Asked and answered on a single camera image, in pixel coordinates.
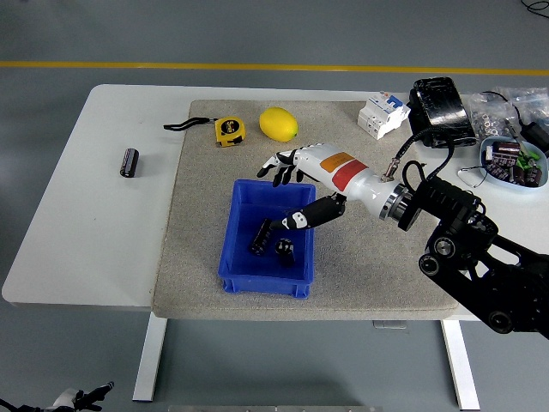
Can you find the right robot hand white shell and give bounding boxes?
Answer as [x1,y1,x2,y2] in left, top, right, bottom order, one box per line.
[256,142,403,232]

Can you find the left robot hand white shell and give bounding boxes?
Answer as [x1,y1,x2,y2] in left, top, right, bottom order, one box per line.
[51,380,116,411]

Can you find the black cylindrical battery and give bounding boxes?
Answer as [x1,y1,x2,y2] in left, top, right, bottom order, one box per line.
[274,237,298,270]
[250,217,274,258]
[118,147,142,179]

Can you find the blue plastic box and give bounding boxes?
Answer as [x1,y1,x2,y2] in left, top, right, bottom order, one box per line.
[217,178,317,299]

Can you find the white circuit breaker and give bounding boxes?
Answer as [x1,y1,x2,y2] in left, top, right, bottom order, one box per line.
[357,92,412,141]

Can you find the yellow lemon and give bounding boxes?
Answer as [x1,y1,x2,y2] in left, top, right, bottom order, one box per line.
[258,106,299,142]

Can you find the white table leg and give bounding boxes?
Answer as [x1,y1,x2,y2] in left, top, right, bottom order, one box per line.
[440,319,481,411]
[131,317,169,403]

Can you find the yellow tape measure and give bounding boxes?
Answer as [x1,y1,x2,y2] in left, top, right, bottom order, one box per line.
[163,116,249,148]

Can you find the grey-brown mat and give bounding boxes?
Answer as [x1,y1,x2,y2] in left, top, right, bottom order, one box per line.
[151,100,460,322]

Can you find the glossy black case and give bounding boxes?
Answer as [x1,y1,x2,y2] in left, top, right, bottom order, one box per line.
[406,76,478,149]

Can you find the clear plastic bag of parts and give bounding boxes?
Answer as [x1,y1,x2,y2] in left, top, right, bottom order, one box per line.
[492,86,549,126]
[466,91,522,139]

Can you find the green small parts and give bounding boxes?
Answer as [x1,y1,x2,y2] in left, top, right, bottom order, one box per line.
[516,149,540,169]

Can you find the black power adapter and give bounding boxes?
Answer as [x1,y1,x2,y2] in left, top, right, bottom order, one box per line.
[520,121,549,154]

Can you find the light blue bowl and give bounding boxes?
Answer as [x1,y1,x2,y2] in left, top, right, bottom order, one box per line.
[479,136,549,193]

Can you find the thin white and black cable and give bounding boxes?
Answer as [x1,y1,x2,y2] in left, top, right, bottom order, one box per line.
[455,164,491,189]

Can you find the black floor cable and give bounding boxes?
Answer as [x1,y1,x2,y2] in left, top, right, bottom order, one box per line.
[520,0,549,18]

